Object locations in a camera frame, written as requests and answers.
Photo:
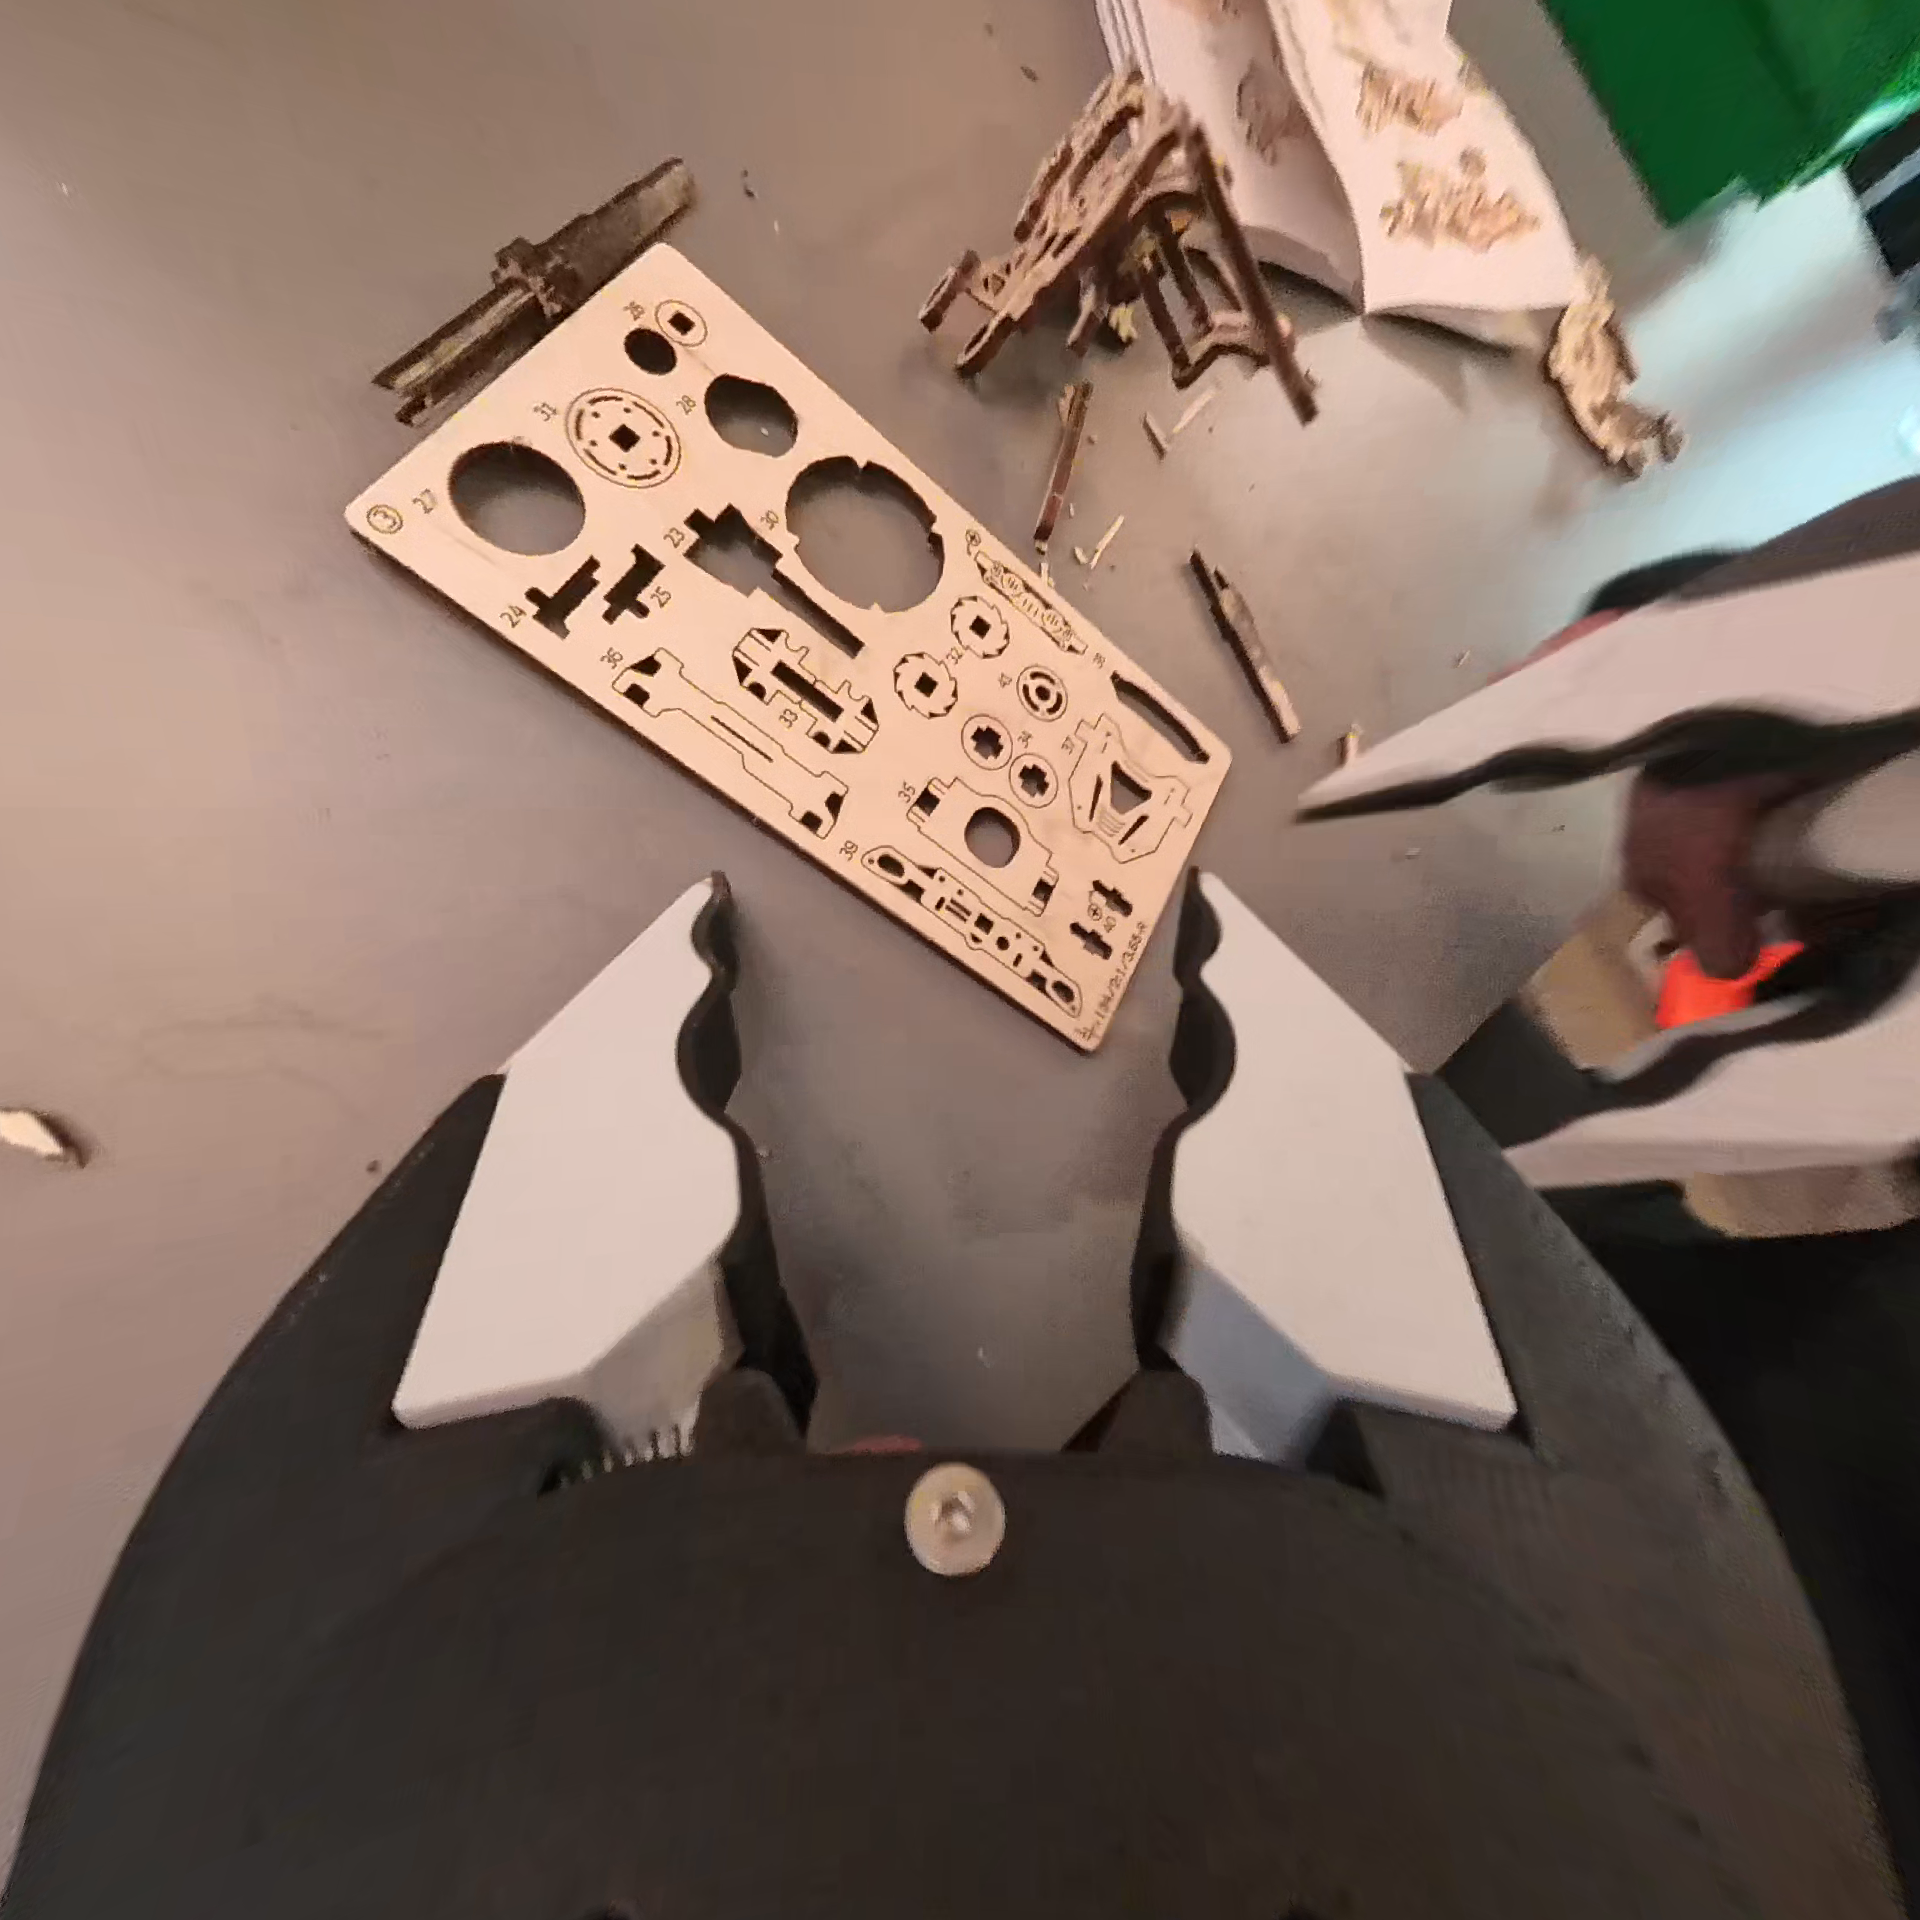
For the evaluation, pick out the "partly built wooden model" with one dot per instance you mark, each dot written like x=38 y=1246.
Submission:
x=1110 y=254

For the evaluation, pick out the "orange red object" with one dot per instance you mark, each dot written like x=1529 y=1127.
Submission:
x=1710 y=990

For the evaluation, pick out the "open instruction booklet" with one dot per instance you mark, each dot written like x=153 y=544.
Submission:
x=1351 y=164

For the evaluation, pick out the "green plastic bin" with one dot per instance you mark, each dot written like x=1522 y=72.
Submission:
x=1724 y=91

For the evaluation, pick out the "flat wooden car body panel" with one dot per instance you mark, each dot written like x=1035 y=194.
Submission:
x=1612 y=374

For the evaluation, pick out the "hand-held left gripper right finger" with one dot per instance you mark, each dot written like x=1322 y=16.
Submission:
x=1334 y=1200

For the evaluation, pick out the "pale wooden scrap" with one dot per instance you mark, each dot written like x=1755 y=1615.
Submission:
x=38 y=1137

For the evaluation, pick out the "long wooden wedge piece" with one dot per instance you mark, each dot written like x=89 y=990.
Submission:
x=1064 y=465

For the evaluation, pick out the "punched wooden parts sheet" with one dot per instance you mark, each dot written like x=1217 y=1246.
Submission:
x=631 y=661

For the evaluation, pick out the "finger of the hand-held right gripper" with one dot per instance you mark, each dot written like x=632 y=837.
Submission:
x=1770 y=1111
x=1650 y=675

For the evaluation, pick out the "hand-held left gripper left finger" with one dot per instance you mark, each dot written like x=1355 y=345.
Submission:
x=584 y=1200

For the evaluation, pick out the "dark wooden rod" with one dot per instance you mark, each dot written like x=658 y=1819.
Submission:
x=524 y=293

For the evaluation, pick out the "person's right hand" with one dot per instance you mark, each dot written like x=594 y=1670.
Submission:
x=1695 y=855

